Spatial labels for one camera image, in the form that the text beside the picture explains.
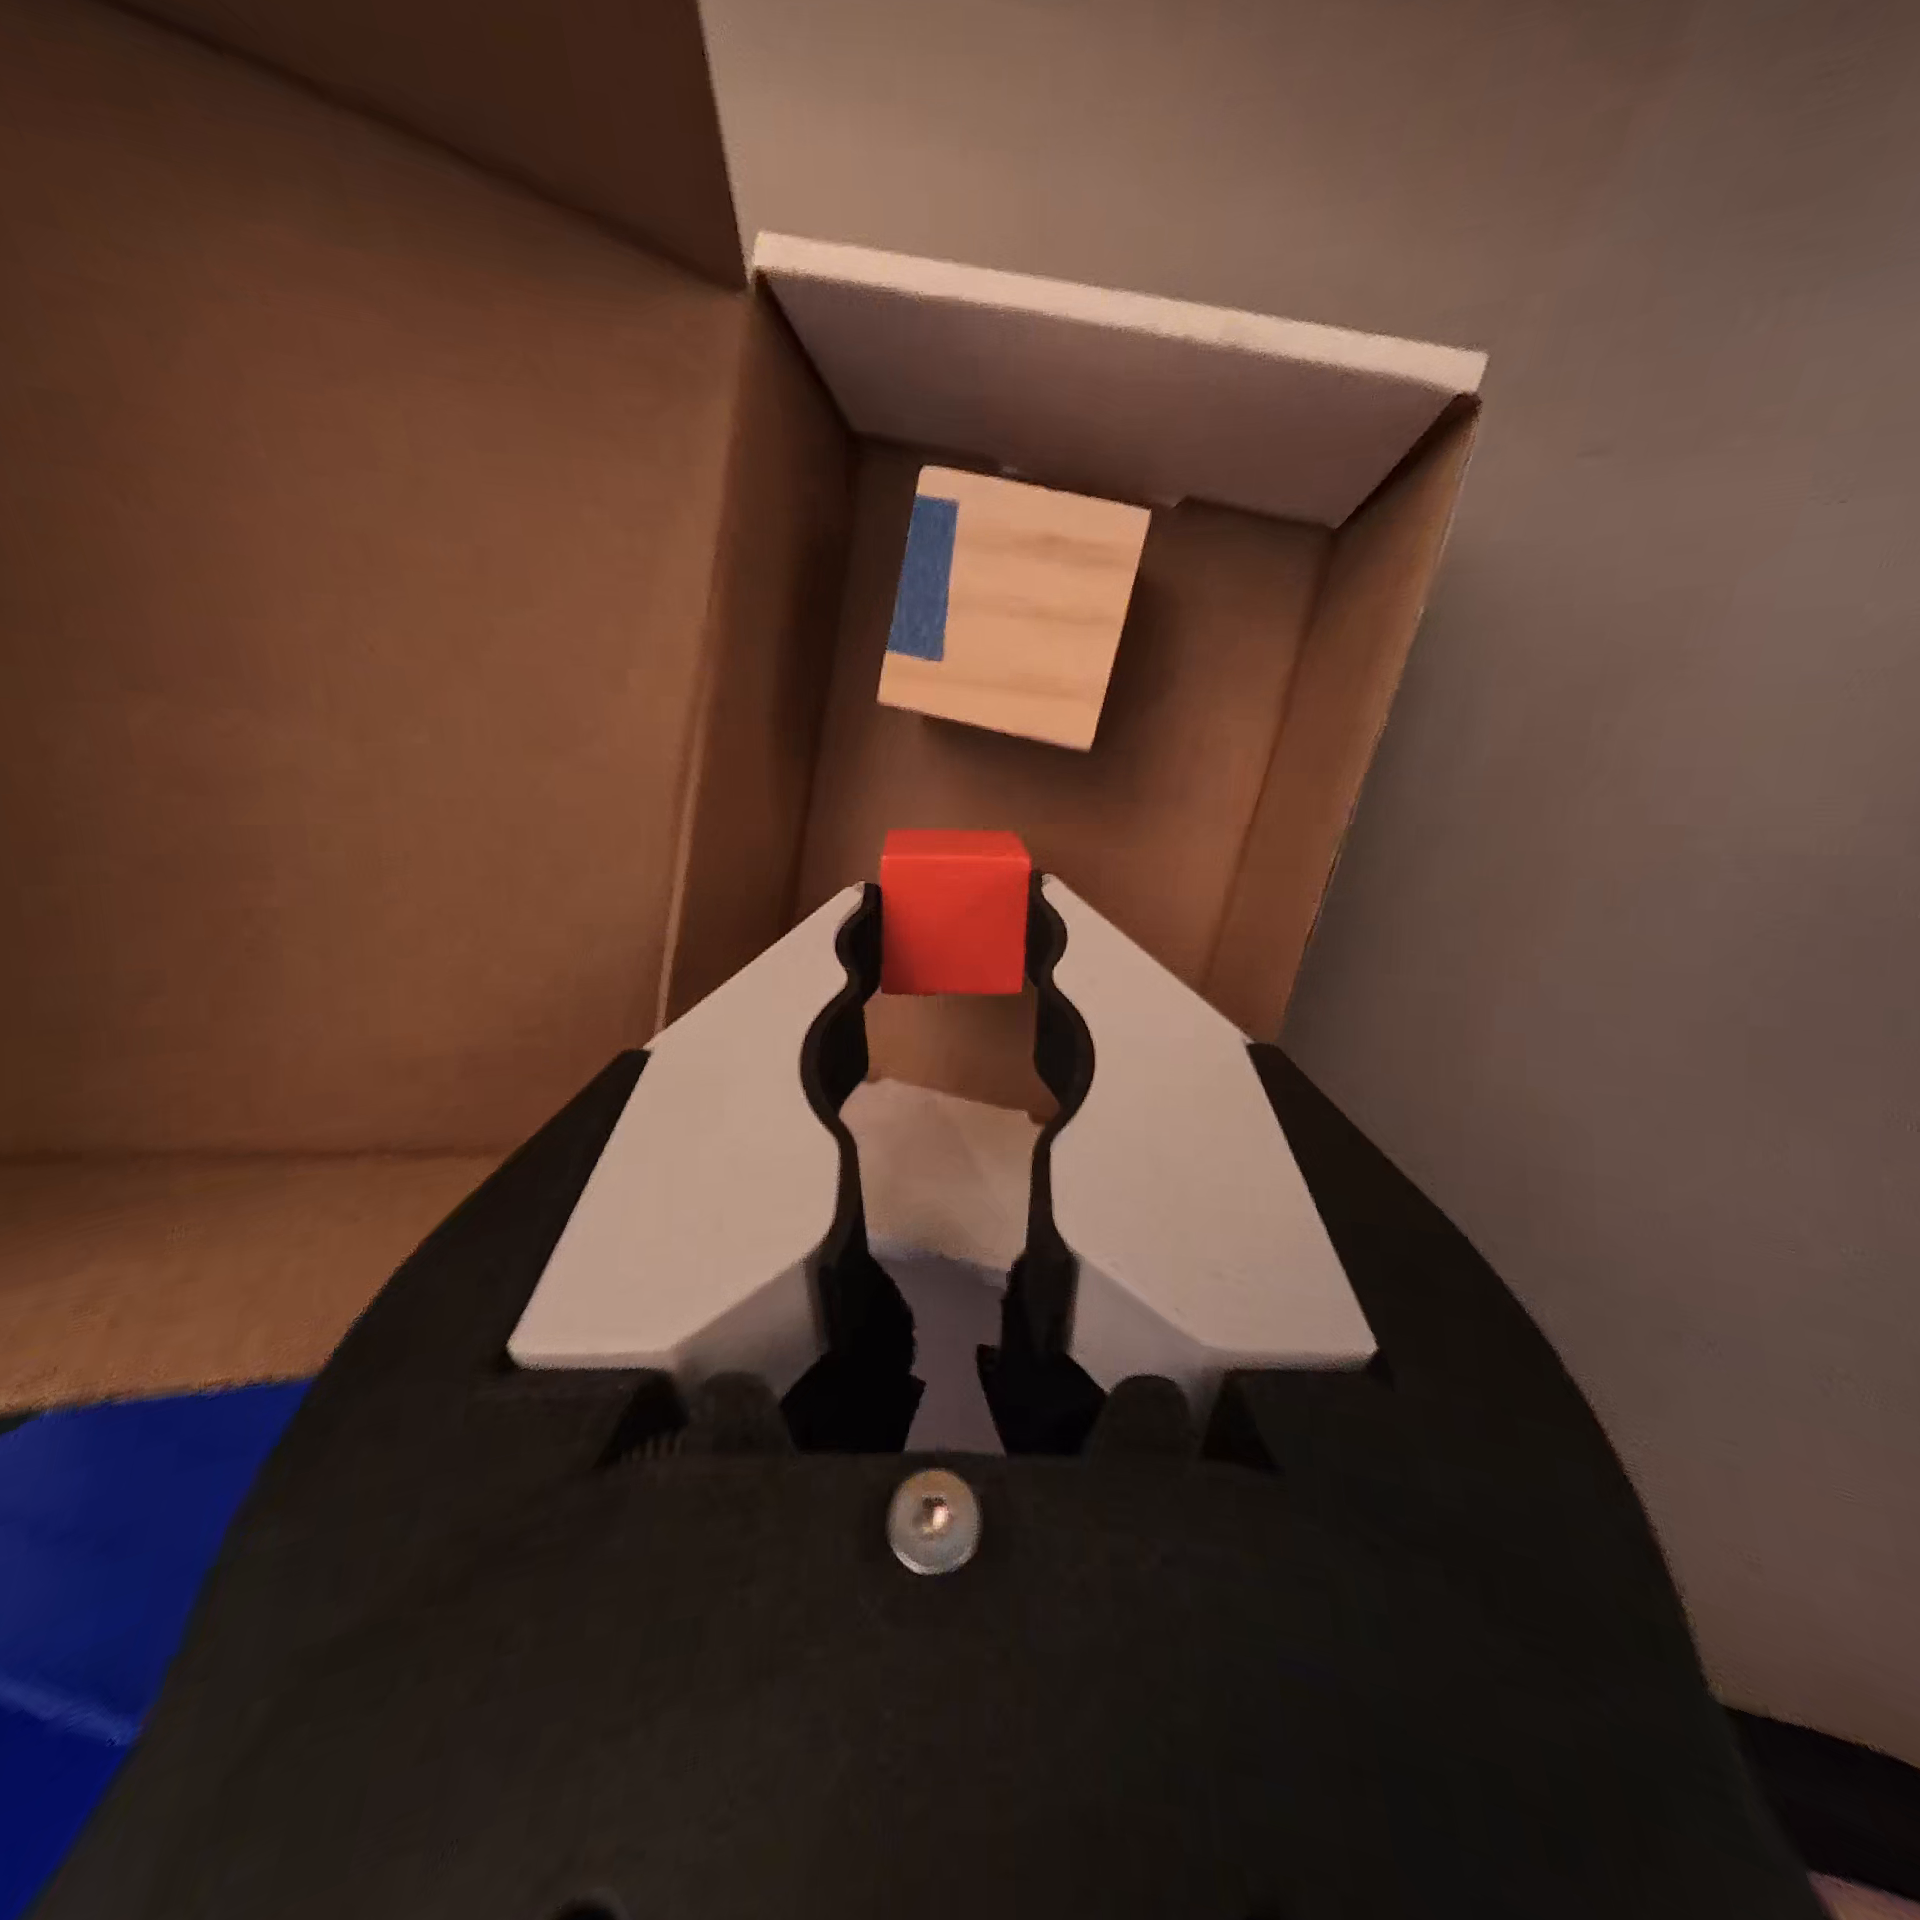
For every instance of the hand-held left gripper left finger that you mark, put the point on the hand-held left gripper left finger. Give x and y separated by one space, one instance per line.
705 1201

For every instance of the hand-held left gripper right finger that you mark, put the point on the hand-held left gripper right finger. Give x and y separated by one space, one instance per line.
1200 1201

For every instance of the small red cube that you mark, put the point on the small red cube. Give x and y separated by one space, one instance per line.
953 915

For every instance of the wooden cube with blue tape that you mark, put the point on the wooden cube with blue tape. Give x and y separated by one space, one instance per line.
1036 615

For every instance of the white cardboard box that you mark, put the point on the white cardboard box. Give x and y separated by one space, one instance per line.
375 674

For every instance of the blue plastic bin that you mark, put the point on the blue plastic bin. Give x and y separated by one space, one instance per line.
106 1576

